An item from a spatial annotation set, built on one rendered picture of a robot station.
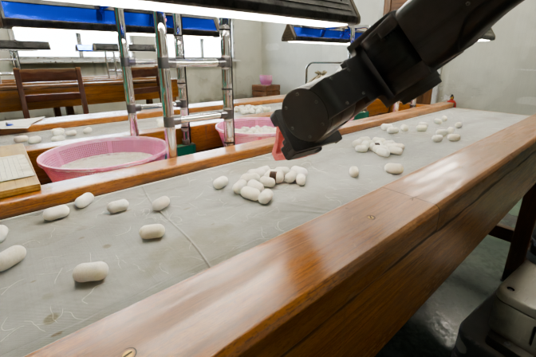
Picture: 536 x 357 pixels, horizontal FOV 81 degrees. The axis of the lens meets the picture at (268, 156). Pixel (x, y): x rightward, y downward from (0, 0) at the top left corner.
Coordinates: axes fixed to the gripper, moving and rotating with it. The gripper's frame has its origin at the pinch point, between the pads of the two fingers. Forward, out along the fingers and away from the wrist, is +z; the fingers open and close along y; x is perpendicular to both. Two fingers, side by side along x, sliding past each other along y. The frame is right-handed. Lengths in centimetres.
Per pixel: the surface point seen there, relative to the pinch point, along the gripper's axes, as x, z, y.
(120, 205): -2.7, 13.3, 21.7
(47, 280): 5.4, 5.5, 32.6
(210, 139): -26, 48, -18
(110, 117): -53, 71, 3
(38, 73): -167, 188, 7
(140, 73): -171, 197, -69
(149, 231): 4.1, 5.0, 21.2
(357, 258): 17.5, -12.0, 6.8
